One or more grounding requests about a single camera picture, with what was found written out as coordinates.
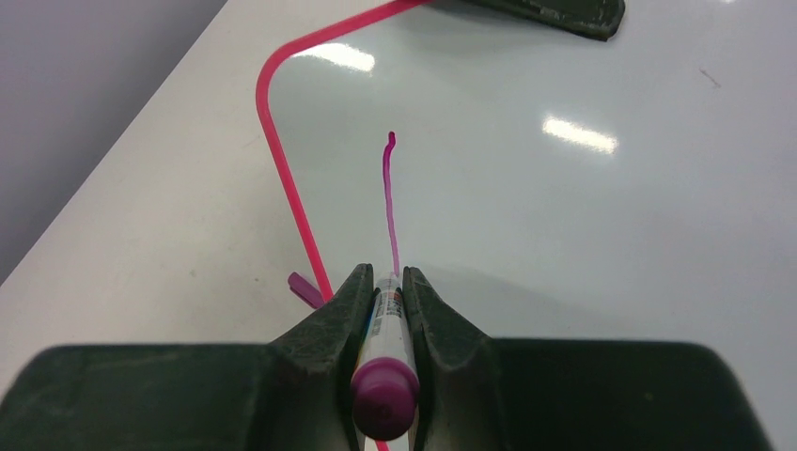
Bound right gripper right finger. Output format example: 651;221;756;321
403;267;771;450

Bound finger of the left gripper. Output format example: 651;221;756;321
472;0;626;41

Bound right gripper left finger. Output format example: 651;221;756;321
1;264;374;450

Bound purple whiteboard marker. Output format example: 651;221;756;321
350;272;420;442

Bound purple marker cap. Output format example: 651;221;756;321
288;272;325;309

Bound pink-framed whiteboard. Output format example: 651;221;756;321
258;1;796;450

